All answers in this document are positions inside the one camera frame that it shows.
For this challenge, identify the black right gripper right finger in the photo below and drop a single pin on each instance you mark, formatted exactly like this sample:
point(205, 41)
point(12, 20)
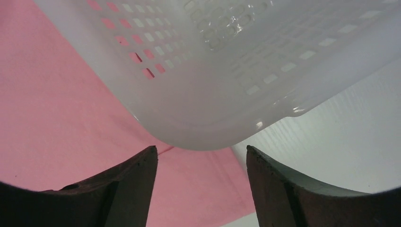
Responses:
point(285, 197)

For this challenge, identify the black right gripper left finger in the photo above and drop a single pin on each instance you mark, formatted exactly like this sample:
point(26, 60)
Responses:
point(117, 197)

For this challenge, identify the pink t-shirt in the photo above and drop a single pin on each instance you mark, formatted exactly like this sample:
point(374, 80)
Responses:
point(60, 125)

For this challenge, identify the white plastic basket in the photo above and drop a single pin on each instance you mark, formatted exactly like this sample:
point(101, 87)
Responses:
point(207, 74)

